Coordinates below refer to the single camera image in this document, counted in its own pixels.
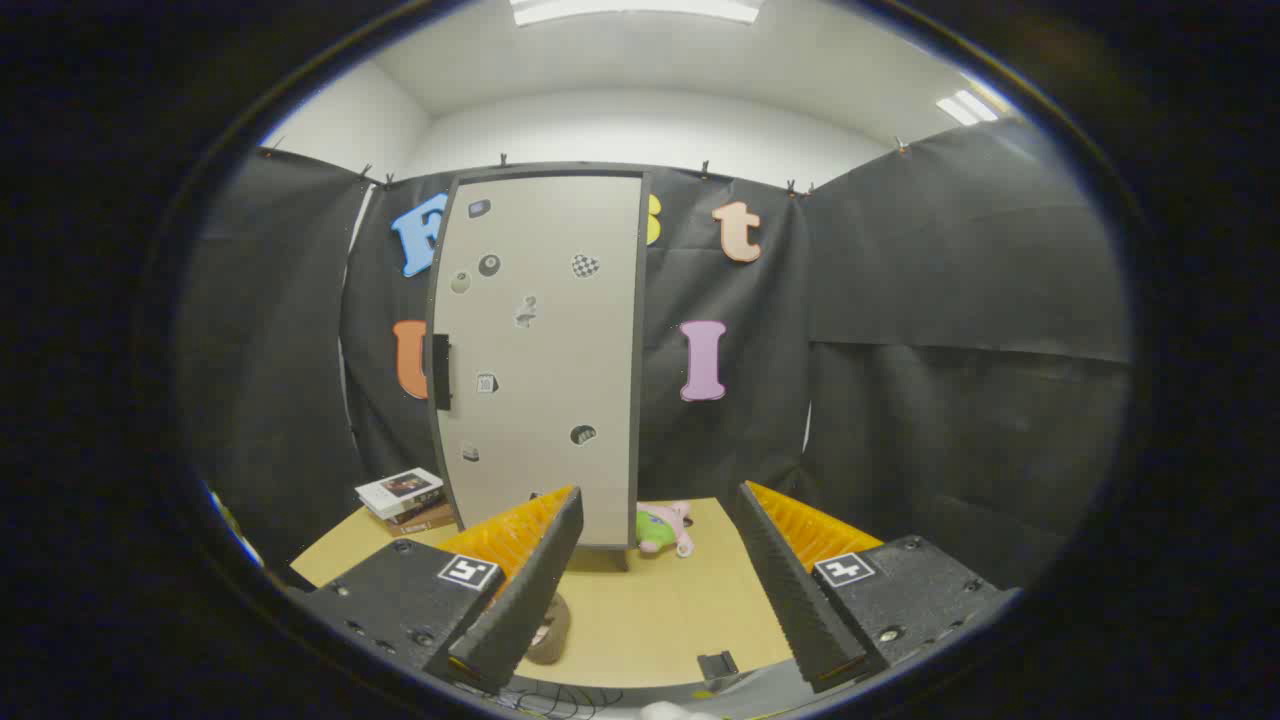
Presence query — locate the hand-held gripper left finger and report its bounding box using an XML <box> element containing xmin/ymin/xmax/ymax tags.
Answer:
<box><xmin>300</xmin><ymin>486</ymin><xmax>585</xmax><ymax>696</ymax></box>

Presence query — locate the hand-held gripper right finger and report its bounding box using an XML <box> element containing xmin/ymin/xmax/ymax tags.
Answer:
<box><xmin>736</xmin><ymin>481</ymin><xmax>1021</xmax><ymax>694</ymax></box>

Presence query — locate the brown fuzzy shoe with bow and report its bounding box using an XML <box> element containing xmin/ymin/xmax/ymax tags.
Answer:
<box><xmin>525</xmin><ymin>593</ymin><xmax>572</xmax><ymax>666</ymax></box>

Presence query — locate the dark grey shoe cabinet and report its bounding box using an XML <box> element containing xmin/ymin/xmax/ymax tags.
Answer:
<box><xmin>424</xmin><ymin>164</ymin><xmax>653</xmax><ymax>573</ymax></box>

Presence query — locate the brown cover book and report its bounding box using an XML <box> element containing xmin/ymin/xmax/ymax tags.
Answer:
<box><xmin>385</xmin><ymin>502</ymin><xmax>458</xmax><ymax>536</ymax></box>

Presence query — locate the green and pink plush toy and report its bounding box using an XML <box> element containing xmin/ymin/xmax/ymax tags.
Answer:
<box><xmin>636</xmin><ymin>501</ymin><xmax>696</xmax><ymax>559</ymax></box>

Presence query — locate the white cover book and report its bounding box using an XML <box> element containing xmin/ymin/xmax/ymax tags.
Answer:
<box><xmin>355</xmin><ymin>467</ymin><xmax>444</xmax><ymax>519</ymax></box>

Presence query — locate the black backdrop cloth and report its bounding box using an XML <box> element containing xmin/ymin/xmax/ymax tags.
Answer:
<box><xmin>180</xmin><ymin>118</ymin><xmax>1133</xmax><ymax>593</ymax></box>

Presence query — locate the ceiling light panel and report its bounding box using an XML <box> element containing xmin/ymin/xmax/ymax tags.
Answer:
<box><xmin>510</xmin><ymin>0</ymin><xmax>763</xmax><ymax>27</ymax></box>
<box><xmin>937</xmin><ymin>89</ymin><xmax>1000</xmax><ymax>127</ymax></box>

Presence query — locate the black cables bundle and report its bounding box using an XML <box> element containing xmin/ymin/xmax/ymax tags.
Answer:
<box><xmin>508</xmin><ymin>677</ymin><xmax>623</xmax><ymax>715</ymax></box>

